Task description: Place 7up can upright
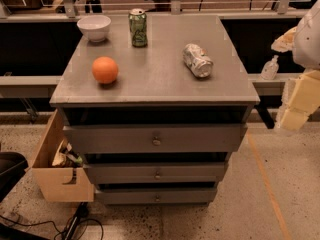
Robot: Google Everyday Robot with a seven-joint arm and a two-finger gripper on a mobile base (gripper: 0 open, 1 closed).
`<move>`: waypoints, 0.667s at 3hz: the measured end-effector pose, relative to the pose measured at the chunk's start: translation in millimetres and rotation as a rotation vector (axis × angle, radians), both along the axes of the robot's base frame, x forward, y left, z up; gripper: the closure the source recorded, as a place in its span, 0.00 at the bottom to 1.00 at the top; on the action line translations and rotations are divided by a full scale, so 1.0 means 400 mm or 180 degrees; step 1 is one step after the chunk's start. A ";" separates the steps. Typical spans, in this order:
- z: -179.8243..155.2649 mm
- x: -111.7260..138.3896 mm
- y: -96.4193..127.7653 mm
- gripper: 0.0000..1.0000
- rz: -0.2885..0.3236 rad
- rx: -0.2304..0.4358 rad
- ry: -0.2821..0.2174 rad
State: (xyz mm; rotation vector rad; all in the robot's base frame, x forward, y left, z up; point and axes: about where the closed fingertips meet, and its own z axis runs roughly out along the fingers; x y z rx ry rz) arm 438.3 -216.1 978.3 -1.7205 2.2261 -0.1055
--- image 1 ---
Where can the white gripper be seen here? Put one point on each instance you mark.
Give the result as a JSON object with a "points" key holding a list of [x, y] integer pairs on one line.
{"points": [[307, 40]]}

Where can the silver 7up can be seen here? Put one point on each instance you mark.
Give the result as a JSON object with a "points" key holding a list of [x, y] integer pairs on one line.
{"points": [[197, 61]]}

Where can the green soda can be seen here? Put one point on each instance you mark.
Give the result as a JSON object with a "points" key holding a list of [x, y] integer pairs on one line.
{"points": [[138, 27]]}

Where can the clear sanitizer pump bottle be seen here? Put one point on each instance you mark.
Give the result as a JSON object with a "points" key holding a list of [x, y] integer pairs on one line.
{"points": [[270, 69]]}

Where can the grey drawer cabinet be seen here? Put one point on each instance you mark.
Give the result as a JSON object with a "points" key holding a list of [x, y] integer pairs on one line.
{"points": [[155, 87]]}

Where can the orange ball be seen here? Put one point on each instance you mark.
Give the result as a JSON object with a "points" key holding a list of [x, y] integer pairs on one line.
{"points": [[105, 70]]}

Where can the white ceramic bowl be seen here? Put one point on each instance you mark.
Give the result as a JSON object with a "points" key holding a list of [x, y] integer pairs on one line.
{"points": [[95, 27]]}

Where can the middle grey drawer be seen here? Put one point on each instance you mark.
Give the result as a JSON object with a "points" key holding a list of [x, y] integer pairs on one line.
{"points": [[125, 173]]}

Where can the grey drawer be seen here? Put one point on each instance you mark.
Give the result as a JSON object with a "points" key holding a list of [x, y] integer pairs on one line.
{"points": [[125, 173], [156, 196], [102, 139]]}

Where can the bottom grey drawer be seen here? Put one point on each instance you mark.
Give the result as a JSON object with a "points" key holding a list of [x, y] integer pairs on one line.
{"points": [[156, 196]]}

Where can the top grey drawer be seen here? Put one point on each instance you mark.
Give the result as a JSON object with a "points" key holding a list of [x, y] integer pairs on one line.
{"points": [[102, 139]]}

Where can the items inside wooden crate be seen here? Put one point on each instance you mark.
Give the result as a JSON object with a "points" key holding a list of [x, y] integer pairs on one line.
{"points": [[65, 156]]}

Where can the wooden crate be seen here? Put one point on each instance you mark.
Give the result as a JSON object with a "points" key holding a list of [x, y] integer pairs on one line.
{"points": [[58, 184]]}

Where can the black chair seat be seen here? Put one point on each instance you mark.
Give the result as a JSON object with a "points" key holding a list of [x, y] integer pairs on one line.
{"points": [[12, 169]]}

